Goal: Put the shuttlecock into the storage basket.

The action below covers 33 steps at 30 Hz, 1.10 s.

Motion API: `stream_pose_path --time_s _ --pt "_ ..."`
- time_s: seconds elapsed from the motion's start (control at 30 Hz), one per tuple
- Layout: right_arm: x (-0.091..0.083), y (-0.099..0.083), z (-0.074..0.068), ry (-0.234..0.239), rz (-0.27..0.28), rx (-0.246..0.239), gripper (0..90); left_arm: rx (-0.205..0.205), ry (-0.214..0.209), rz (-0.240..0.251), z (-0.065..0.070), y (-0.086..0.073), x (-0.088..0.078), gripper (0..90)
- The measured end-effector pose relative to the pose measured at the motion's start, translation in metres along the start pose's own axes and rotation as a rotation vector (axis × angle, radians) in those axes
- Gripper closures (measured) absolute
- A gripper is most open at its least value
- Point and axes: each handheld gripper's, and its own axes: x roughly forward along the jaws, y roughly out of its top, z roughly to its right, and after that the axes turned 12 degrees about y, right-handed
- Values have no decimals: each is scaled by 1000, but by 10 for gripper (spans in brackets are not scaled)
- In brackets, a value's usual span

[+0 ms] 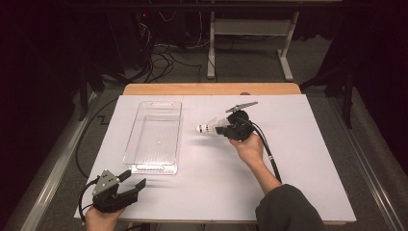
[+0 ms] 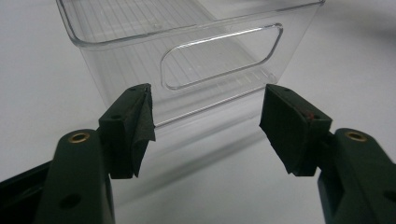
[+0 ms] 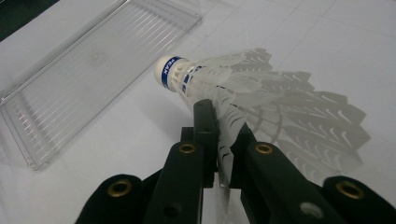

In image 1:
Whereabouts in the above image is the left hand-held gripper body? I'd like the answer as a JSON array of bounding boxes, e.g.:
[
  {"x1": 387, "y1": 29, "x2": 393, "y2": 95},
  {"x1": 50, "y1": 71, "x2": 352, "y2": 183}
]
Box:
[{"x1": 91, "y1": 168, "x2": 140, "y2": 214}]

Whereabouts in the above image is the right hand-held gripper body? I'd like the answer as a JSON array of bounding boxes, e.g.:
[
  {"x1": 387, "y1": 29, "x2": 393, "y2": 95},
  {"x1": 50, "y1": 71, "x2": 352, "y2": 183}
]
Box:
[{"x1": 224, "y1": 101, "x2": 259, "y2": 142}]

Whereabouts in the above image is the clear plastic container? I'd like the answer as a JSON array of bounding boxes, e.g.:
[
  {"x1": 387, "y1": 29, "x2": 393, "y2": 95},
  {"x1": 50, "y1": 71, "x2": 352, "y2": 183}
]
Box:
[{"x1": 122, "y1": 100, "x2": 183, "y2": 176}]

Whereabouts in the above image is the person's left hand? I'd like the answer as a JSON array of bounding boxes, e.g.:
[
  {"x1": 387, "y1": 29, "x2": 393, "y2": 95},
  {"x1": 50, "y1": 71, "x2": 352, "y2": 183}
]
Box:
[{"x1": 85, "y1": 205, "x2": 125, "y2": 231}]

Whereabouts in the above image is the person's right hand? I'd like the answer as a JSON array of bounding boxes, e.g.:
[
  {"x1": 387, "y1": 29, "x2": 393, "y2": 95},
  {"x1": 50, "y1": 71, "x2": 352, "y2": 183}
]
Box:
[{"x1": 229, "y1": 132, "x2": 267, "y2": 167}]

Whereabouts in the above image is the wooden table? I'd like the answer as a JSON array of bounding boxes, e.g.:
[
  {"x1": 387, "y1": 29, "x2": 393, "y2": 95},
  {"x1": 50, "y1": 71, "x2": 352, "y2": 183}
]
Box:
[{"x1": 81, "y1": 82, "x2": 347, "y2": 225}]

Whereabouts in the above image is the white table cover board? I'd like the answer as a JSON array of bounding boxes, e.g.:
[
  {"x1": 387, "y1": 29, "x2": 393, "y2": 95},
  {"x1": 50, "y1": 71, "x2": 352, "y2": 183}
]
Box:
[{"x1": 74, "y1": 93, "x2": 357, "y2": 224}]

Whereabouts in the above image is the black metal stand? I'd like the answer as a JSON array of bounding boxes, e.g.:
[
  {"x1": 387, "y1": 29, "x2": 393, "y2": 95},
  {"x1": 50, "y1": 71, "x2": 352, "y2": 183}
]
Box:
[
  {"x1": 299, "y1": 61, "x2": 357, "y2": 130},
  {"x1": 76, "y1": 61, "x2": 109, "y2": 122}
]

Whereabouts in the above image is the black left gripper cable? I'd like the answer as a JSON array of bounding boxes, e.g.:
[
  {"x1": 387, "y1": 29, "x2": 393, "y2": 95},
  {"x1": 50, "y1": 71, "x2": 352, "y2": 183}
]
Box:
[{"x1": 78, "y1": 177, "x2": 100, "y2": 224}]

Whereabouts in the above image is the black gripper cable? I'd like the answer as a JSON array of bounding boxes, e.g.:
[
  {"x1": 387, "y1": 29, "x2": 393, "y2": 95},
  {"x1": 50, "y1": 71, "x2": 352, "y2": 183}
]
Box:
[
  {"x1": 237, "y1": 116, "x2": 283, "y2": 185},
  {"x1": 78, "y1": 177, "x2": 100, "y2": 224}
]

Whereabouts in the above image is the black floor cable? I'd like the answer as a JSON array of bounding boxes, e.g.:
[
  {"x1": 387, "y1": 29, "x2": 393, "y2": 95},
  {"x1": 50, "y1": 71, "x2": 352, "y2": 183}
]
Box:
[{"x1": 75, "y1": 97, "x2": 119, "y2": 179}]

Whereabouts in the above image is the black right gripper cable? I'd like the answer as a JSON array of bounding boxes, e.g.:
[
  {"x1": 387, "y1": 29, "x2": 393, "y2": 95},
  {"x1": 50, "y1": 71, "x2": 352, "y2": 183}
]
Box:
[{"x1": 237, "y1": 116, "x2": 283, "y2": 185}]

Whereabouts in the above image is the aluminium floor rail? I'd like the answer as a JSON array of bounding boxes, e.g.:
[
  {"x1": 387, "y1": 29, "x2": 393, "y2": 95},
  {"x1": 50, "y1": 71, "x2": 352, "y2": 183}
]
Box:
[
  {"x1": 6, "y1": 90, "x2": 99, "y2": 231},
  {"x1": 326, "y1": 95, "x2": 408, "y2": 231}
]

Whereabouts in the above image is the bundle of floor cables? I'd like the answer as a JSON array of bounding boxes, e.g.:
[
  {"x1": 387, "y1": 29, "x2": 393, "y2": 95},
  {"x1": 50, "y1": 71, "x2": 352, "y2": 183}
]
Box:
[{"x1": 126, "y1": 41, "x2": 206, "y2": 85}]

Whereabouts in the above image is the white metal desk frame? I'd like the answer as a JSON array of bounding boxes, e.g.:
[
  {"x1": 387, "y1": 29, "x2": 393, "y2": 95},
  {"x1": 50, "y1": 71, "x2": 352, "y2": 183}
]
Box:
[{"x1": 206, "y1": 11, "x2": 301, "y2": 82}]

